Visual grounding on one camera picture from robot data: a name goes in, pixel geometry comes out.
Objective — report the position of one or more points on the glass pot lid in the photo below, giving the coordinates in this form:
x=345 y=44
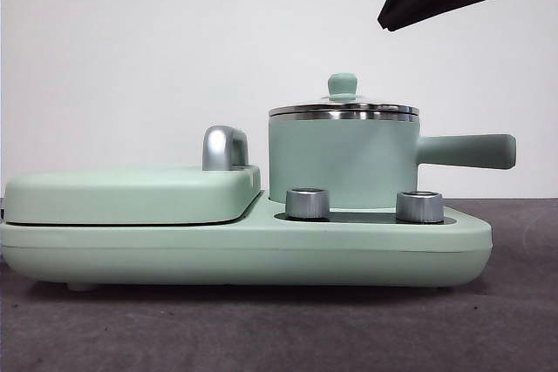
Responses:
x=342 y=84

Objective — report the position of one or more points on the silver control knob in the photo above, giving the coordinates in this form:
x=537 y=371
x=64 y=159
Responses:
x=307 y=204
x=419 y=206

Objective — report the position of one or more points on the mint green breakfast machine base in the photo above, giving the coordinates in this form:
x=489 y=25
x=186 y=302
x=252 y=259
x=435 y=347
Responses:
x=261 y=254

